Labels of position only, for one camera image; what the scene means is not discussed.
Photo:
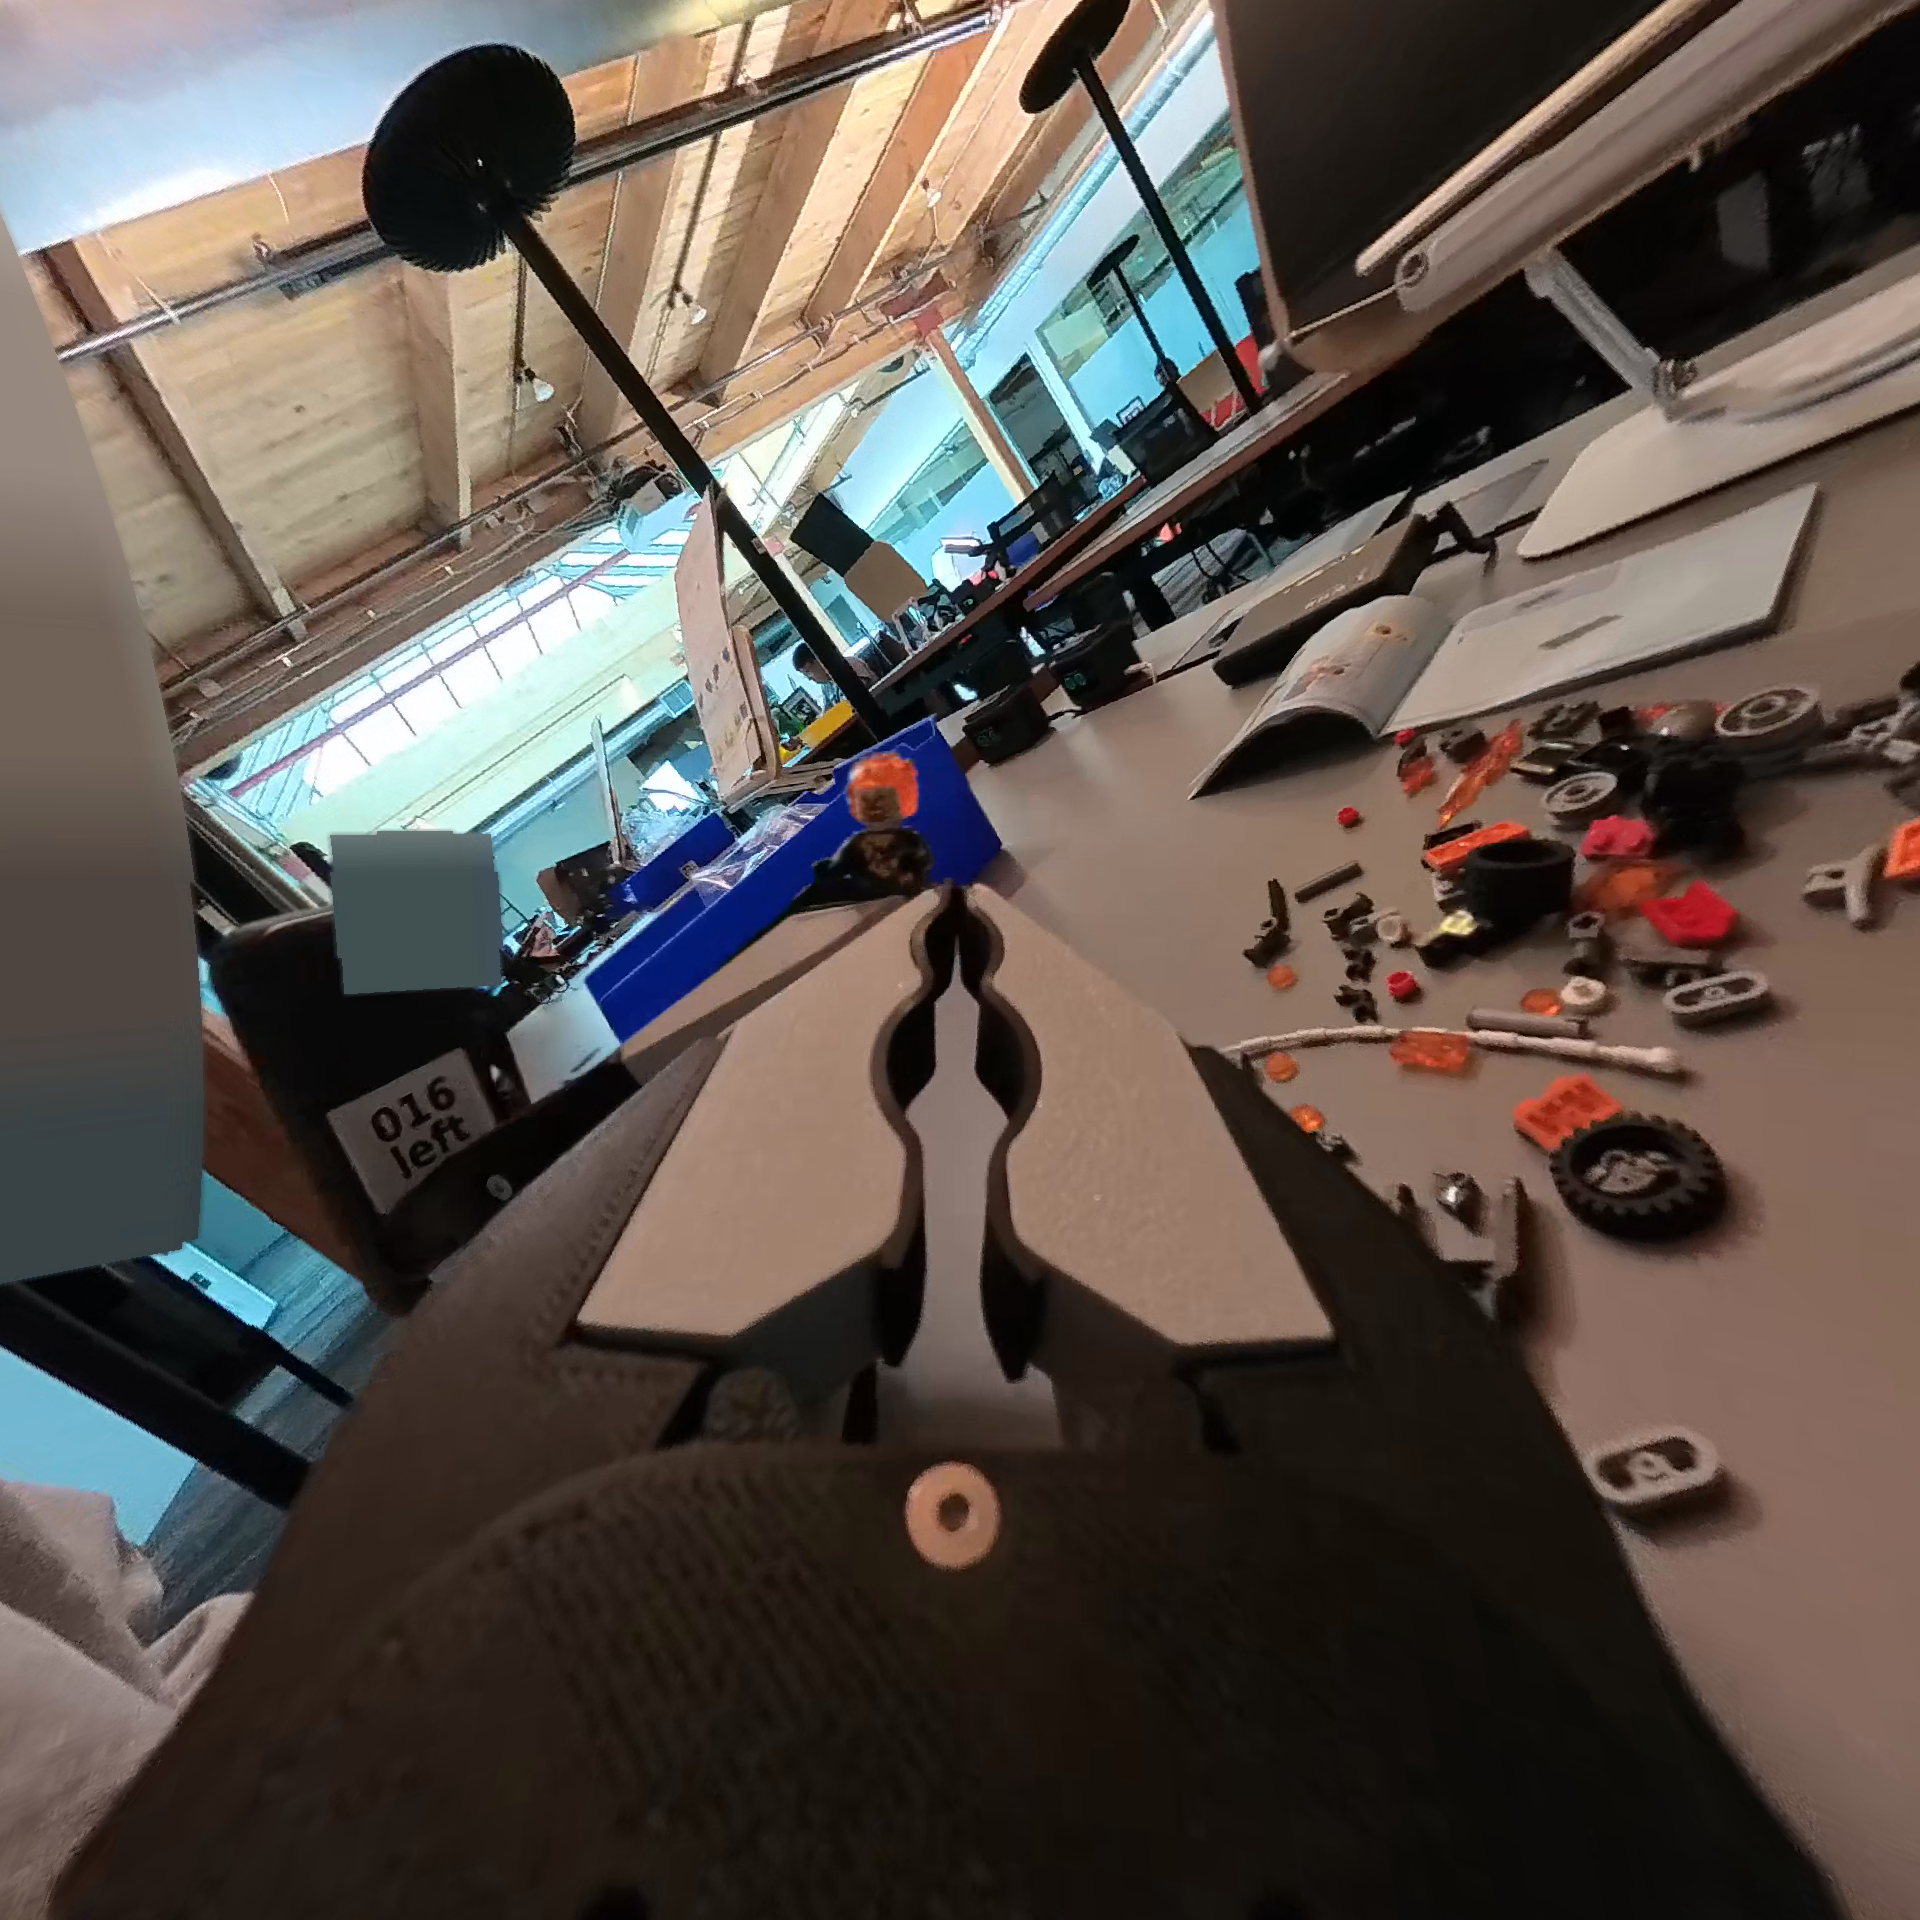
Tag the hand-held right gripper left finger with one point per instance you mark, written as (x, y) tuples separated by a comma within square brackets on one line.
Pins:
[(735, 1186)]

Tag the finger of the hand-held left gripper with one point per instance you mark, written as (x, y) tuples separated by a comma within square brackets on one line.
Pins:
[(750, 974)]

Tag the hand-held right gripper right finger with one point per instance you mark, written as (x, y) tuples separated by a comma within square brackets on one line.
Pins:
[(1155, 1186)]

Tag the black lego minifigure orange head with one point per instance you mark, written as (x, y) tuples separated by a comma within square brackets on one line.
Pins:
[(878, 788)]

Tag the orange square lego tile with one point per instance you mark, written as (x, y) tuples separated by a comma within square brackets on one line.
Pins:
[(1570, 1109)]

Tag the black lego tyre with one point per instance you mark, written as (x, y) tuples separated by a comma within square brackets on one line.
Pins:
[(1524, 883)]

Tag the black lego wheel with tyre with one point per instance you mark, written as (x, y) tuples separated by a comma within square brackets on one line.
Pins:
[(1635, 1178)]

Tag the large orange lego flame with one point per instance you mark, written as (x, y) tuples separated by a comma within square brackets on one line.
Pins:
[(1478, 773)]

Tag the grey oval lego piece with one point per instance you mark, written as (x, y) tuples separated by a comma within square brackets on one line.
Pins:
[(1651, 1470), (1715, 995)]

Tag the grey lego wheel hub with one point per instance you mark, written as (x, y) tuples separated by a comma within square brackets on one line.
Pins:
[(1583, 796), (1770, 714)]

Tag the pile of loose lego pieces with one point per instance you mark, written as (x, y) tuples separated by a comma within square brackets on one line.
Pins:
[(1680, 780)]

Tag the lego instruction booklet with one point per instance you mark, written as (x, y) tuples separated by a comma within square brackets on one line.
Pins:
[(1622, 615)]

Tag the blue plastic bin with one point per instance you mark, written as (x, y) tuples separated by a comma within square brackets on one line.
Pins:
[(944, 810)]

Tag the wooden pegboard panel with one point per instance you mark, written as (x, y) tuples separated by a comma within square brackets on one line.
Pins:
[(735, 662)]

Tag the black cylindrical device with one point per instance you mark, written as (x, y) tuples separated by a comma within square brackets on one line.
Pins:
[(1005, 724), (1096, 665)]

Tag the black flat box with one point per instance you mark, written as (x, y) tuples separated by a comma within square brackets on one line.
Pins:
[(1320, 601)]

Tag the black pole with round disc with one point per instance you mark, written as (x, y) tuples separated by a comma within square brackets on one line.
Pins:
[(1074, 53), (469, 159)]

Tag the white monitor stand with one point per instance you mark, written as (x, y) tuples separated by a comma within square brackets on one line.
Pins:
[(1680, 465)]

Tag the computer monitor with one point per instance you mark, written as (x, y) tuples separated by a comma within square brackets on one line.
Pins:
[(1500, 119)]

